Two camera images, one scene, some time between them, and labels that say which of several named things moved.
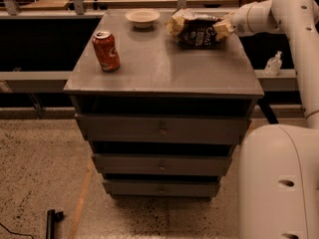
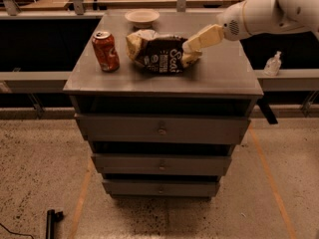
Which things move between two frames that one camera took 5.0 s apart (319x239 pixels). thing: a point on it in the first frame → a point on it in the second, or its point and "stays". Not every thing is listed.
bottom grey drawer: [160, 187] stays
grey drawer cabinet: [164, 124] stays
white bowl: [143, 18] stays
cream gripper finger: [229, 17] → [209, 36]
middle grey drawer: [124, 164] stays
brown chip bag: [193, 30] → [157, 53]
